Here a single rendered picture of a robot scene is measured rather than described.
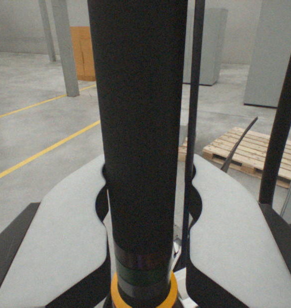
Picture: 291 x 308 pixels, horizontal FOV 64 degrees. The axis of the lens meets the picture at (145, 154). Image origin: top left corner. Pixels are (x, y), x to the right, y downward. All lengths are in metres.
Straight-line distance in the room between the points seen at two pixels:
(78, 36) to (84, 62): 0.77
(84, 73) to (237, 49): 7.09
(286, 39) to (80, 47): 5.74
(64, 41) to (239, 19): 8.17
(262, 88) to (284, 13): 1.35
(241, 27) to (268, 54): 6.79
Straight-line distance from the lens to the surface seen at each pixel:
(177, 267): 0.39
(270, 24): 5.49
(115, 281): 0.17
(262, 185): 0.18
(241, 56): 12.26
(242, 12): 12.23
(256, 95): 5.64
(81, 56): 8.43
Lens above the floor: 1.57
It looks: 29 degrees down
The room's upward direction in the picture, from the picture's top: 1 degrees counter-clockwise
